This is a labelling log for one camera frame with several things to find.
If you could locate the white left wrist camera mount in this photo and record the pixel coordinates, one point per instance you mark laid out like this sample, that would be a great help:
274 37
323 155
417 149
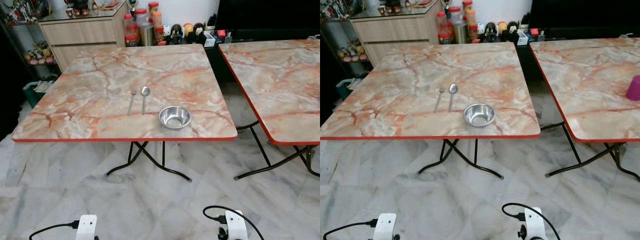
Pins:
385 226
87 227

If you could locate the stainless steel canister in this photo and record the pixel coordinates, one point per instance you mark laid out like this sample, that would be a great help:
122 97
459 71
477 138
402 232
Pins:
147 35
460 33

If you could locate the light wooden cabinet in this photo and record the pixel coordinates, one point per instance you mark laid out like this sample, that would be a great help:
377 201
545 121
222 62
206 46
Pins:
390 31
80 35

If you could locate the marble-pattern folding table red edge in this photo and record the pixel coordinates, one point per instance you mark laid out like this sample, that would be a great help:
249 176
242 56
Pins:
590 90
280 85

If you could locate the tall orange-lidded jar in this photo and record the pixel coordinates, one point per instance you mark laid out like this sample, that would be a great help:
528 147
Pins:
467 11
153 14

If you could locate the large marble-pattern folding table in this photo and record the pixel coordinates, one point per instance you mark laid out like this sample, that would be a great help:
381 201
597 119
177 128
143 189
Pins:
125 80
430 75

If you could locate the black television screen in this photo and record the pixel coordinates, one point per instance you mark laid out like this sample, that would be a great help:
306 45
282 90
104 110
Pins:
585 15
265 17

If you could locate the silver metal fork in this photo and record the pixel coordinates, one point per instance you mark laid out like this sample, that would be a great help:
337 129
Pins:
439 99
131 103

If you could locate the green storage basket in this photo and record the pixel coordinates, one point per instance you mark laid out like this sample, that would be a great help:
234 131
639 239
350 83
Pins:
347 89
37 92

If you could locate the pink plastic cup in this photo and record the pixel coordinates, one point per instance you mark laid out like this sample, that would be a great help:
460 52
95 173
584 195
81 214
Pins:
634 89

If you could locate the red-lidded snack jar stack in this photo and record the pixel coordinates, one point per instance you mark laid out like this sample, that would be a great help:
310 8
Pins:
442 27
130 30

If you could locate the stainless steel bowl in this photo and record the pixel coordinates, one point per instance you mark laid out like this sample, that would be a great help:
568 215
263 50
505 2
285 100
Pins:
479 115
174 118

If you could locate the glass shelf with toys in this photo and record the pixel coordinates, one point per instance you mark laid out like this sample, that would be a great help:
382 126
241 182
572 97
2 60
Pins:
335 40
30 45

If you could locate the black plush figurine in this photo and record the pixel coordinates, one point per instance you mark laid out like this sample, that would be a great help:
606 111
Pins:
490 31
176 34

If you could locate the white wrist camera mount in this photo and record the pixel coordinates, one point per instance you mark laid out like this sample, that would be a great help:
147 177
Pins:
385 226
235 226
534 224
87 227

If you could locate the silver metal spoon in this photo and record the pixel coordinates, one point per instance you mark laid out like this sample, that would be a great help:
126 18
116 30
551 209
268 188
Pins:
453 89
145 91

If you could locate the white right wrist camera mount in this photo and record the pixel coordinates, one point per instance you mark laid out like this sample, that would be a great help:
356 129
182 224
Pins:
235 226
534 224

